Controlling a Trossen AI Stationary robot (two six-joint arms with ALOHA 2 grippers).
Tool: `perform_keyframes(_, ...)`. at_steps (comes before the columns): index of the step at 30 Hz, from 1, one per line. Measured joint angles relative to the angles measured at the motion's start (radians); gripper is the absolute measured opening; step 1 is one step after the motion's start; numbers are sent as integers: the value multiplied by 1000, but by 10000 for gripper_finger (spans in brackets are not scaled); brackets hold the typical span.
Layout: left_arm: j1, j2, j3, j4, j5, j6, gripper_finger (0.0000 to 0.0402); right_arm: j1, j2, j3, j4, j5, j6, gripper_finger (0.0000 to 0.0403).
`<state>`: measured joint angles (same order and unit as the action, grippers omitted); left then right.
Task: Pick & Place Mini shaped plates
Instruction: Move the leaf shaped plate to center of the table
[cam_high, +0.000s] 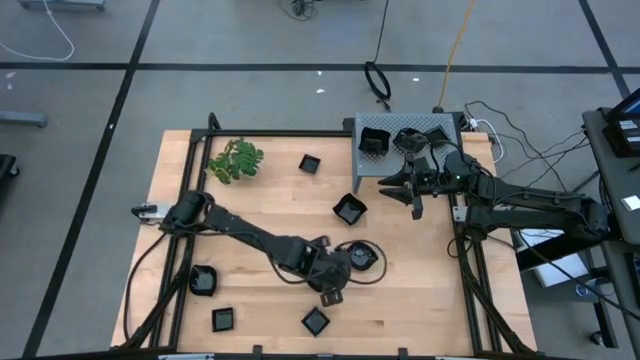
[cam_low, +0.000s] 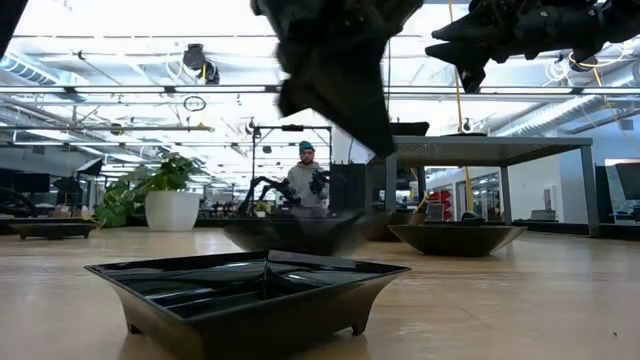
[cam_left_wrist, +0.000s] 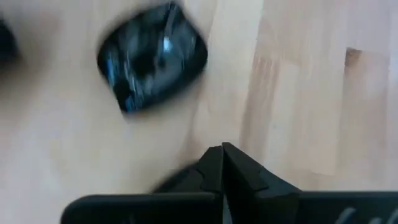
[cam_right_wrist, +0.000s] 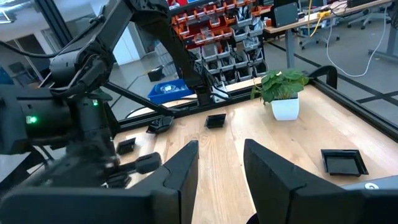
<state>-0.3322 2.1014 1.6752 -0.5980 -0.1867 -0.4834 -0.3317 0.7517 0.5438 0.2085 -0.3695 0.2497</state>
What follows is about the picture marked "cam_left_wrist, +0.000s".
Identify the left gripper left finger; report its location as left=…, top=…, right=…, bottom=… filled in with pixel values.
left=60, top=146, right=224, bottom=224

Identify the wavy-edged black plate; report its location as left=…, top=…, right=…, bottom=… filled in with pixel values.
left=96, top=1, right=209, bottom=114

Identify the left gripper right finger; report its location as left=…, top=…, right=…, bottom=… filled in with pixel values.
left=222, top=142, right=398, bottom=224

